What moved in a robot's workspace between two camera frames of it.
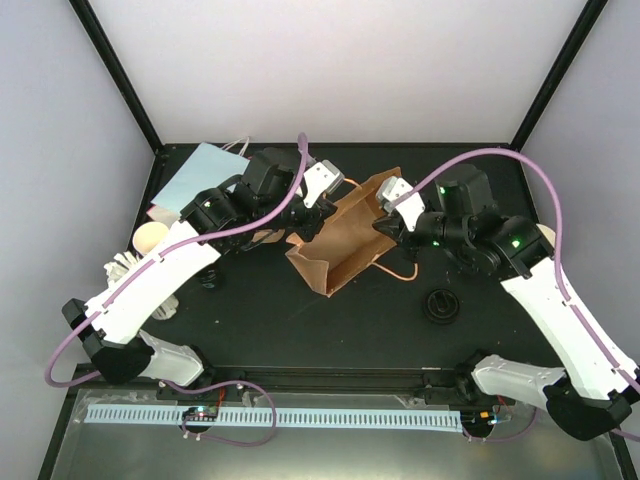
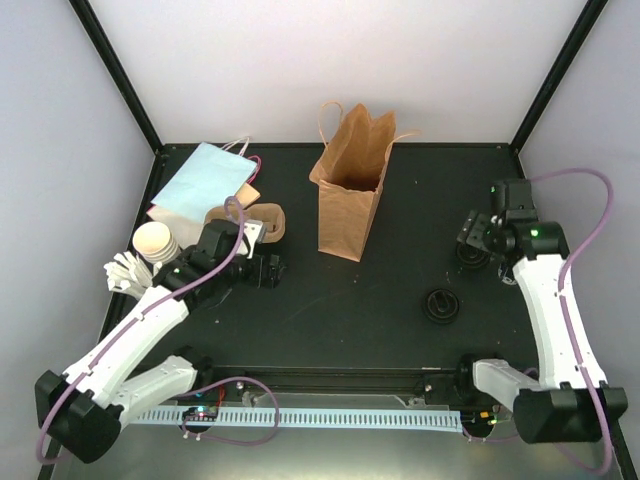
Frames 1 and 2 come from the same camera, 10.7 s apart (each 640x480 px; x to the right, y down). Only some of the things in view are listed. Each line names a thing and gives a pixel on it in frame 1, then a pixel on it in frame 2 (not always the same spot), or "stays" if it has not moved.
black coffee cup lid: (441, 305) stays
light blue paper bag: (205, 168) stays
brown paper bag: (349, 242) to (350, 176)
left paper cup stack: (147, 235) stays
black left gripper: (324, 209) to (272, 277)
